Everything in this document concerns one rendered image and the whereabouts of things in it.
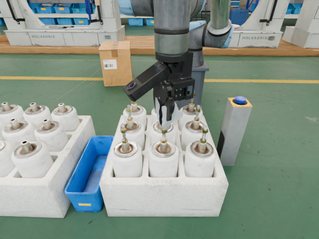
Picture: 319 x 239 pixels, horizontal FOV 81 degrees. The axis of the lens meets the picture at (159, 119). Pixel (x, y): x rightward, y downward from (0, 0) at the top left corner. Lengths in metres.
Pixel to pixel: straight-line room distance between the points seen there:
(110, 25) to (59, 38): 0.68
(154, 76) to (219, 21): 0.65
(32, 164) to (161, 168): 0.39
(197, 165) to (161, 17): 0.41
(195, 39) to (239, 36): 1.67
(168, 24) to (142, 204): 0.53
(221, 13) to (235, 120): 0.49
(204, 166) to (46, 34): 2.72
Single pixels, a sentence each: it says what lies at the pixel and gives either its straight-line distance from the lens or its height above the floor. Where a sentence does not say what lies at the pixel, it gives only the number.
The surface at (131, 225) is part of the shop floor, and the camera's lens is 0.74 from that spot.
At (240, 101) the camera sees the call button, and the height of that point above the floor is 0.33.
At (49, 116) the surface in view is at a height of 0.22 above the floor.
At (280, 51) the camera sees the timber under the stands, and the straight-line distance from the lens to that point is 2.93.
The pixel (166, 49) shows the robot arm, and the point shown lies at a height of 0.56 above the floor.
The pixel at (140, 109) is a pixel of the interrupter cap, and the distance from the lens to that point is 0.79.
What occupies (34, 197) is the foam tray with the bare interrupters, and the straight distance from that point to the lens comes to 0.75.
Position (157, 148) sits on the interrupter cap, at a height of 0.25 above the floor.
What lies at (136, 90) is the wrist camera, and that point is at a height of 0.47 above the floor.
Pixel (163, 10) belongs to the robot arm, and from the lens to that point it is 0.41.
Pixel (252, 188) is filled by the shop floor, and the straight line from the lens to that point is 0.89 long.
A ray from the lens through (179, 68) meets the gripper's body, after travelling 0.47.
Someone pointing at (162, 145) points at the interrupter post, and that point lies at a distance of 0.57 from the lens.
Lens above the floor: 0.65
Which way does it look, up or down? 34 degrees down
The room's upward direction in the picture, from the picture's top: straight up
